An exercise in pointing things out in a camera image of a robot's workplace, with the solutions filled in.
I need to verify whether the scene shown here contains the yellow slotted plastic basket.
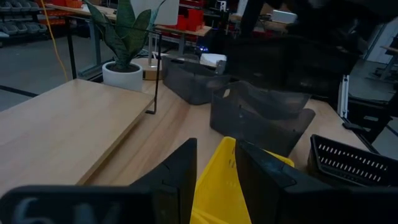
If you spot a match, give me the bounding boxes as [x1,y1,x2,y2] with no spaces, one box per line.
[189,136,295,224]

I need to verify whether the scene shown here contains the background table grey legs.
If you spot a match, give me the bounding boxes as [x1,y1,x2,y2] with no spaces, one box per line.
[46,2,118,78]

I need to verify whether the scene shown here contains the wooden shelf black metal frame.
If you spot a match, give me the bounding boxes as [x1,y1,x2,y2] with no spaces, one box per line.
[0,15,163,195]

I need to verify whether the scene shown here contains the red plastic bin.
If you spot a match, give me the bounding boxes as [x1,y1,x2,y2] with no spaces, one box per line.
[186,8,205,32]
[176,14,188,31]

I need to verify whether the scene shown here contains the translucent grey plastic bin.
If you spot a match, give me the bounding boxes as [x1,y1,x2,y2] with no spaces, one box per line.
[161,54,231,106]
[210,80,317,158]

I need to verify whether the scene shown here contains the white box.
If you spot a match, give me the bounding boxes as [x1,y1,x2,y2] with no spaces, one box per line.
[200,53,227,68]

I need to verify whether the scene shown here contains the wooden background table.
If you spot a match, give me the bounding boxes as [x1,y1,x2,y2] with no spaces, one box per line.
[154,24,213,55]

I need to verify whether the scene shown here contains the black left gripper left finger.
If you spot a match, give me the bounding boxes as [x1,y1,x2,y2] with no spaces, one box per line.
[132,138,198,224]

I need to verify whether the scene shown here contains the yellow cable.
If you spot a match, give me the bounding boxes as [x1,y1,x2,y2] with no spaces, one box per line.
[39,0,68,82]

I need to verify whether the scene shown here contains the grey storage bin rack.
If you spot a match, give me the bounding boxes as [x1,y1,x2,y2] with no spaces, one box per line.
[0,0,48,37]

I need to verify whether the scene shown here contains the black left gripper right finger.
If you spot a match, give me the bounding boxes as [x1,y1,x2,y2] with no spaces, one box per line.
[235,139,333,224]

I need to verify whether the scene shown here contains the black slotted plastic basket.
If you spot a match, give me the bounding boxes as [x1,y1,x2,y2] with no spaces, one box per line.
[307,134,398,188]

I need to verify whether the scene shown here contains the green plant in white pot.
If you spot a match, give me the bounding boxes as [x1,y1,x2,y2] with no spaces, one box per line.
[83,0,167,92]

